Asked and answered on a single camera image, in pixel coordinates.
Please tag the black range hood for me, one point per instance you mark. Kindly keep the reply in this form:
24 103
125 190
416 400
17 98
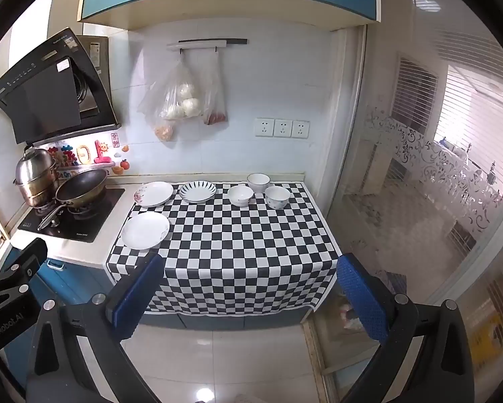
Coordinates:
46 92

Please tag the black white checkered tablecloth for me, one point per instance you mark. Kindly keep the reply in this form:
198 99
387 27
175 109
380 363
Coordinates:
234 252

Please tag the colourful wall stickers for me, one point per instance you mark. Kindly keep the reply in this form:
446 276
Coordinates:
102 155

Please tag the patterned glass sliding door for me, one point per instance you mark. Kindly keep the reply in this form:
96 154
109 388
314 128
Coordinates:
423 218

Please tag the dark frying pan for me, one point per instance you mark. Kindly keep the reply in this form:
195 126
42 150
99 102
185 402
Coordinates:
81 187

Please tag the steel steamer pot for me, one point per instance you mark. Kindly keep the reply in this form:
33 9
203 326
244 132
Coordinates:
35 172

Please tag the plain white bowl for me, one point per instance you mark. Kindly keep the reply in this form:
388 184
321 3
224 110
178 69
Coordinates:
240 196

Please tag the plastic bag orange contents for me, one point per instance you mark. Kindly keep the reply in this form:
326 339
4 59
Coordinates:
164 131

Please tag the white bowl dark rim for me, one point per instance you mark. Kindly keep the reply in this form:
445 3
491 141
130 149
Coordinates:
258 182

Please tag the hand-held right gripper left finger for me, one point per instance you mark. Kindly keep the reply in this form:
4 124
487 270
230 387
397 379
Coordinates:
138 294

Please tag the plastic bag of white buns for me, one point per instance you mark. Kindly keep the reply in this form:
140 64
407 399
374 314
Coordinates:
184 96

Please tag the white bowl blue floral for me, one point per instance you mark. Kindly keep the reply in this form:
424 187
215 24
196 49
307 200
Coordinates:
277 198

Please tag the plastic bag red contents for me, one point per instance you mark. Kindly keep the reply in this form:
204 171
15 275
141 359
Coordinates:
214 105

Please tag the white plate red floral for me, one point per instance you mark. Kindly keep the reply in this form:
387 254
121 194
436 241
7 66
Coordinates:
153 194

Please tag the window with blinds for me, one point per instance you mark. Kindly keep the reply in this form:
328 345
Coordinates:
478 109

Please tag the white wall outlet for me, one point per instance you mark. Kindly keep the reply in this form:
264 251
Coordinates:
264 127
283 128
300 129

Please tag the wall hook rail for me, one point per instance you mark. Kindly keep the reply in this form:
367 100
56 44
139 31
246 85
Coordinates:
201 44

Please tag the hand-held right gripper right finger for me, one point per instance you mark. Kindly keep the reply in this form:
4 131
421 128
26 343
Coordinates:
360 298

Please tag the plain white plate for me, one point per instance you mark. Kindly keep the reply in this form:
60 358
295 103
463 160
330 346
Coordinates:
145 230

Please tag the black gas stove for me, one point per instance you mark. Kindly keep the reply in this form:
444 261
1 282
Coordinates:
94 222

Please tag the white plate blue striped rim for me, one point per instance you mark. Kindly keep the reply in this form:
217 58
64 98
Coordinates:
197 191

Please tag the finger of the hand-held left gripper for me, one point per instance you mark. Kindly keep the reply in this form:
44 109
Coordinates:
29 256

